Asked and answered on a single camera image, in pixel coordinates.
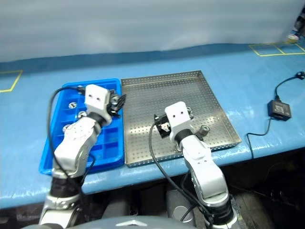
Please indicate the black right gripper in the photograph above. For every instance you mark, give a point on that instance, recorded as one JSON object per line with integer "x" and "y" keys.
{"x": 167, "y": 126}

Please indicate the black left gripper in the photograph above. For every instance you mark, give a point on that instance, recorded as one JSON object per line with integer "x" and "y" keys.
{"x": 112, "y": 108}

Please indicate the metal roller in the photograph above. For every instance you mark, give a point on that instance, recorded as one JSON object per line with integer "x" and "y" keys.
{"x": 115, "y": 99}
{"x": 65, "y": 128}
{"x": 190, "y": 111}
{"x": 204, "y": 130}
{"x": 81, "y": 114}
{"x": 72, "y": 105}
{"x": 178, "y": 148}

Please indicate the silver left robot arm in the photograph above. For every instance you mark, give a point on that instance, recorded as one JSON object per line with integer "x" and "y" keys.
{"x": 76, "y": 140}

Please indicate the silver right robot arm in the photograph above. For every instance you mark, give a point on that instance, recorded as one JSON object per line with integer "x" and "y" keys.
{"x": 205, "y": 164}

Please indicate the perforated steel tray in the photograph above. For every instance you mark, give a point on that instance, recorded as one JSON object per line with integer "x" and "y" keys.
{"x": 152, "y": 95}

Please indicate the blue plastic compartment tray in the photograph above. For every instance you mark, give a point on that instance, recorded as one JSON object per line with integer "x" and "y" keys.
{"x": 112, "y": 143}

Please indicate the grey cylinder under table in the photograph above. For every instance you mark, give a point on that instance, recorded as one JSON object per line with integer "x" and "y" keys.
{"x": 178, "y": 205}

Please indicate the grey robot torso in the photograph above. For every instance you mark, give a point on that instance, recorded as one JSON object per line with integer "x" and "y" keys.
{"x": 133, "y": 223}

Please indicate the black power adapter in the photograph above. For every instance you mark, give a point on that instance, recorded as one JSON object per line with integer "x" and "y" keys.
{"x": 280, "y": 108}

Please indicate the tape roll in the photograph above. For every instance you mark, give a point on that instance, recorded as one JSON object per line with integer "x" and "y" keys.
{"x": 292, "y": 38}

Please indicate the dark background object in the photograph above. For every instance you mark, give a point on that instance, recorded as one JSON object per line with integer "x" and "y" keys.
{"x": 299, "y": 23}

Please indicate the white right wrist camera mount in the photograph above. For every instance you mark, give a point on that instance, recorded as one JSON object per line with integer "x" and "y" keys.
{"x": 177, "y": 115}

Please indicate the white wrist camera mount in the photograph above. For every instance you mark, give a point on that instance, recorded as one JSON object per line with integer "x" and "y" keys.
{"x": 96, "y": 99}
{"x": 177, "y": 115}

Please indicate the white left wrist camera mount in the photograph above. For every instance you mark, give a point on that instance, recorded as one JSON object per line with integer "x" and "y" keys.
{"x": 96, "y": 99}

